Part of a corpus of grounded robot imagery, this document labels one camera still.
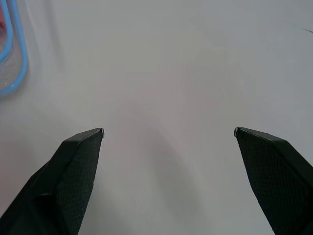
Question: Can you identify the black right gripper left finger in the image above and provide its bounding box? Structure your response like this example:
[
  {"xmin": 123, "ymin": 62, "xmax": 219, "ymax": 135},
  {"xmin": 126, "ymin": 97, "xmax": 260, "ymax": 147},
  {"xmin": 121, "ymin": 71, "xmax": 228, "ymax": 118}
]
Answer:
[{"xmin": 0, "ymin": 127, "xmax": 105, "ymax": 235}]

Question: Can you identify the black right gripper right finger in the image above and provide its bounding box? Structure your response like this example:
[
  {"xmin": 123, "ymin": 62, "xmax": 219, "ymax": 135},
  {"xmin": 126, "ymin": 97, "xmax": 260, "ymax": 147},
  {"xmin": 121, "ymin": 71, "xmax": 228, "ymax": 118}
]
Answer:
[{"xmin": 233, "ymin": 126, "xmax": 313, "ymax": 235}]

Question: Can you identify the blue-rimmed clear container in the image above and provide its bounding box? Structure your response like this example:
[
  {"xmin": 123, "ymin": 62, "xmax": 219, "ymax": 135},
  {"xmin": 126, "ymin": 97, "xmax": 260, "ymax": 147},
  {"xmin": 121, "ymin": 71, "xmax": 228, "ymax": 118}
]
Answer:
[{"xmin": 0, "ymin": 0, "xmax": 29, "ymax": 97}]

